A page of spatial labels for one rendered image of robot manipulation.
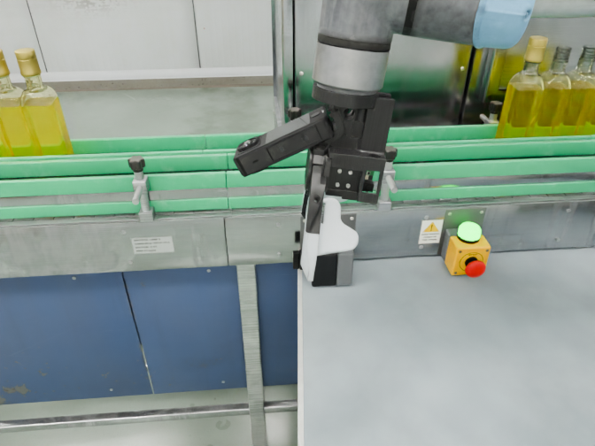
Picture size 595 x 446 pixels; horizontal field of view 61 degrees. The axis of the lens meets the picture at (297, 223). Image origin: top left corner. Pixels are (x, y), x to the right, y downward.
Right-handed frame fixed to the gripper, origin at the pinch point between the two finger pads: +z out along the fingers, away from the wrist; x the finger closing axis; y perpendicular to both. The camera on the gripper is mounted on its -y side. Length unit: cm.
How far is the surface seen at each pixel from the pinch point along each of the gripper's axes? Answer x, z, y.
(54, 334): 36, 49, -51
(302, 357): 12.3, 28.0, 3.4
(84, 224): 31, 17, -40
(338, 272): 28.9, 20.3, 9.5
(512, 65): 65, -17, 46
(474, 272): 29.5, 17.5, 35.8
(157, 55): 358, 40, -111
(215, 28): 360, 15, -67
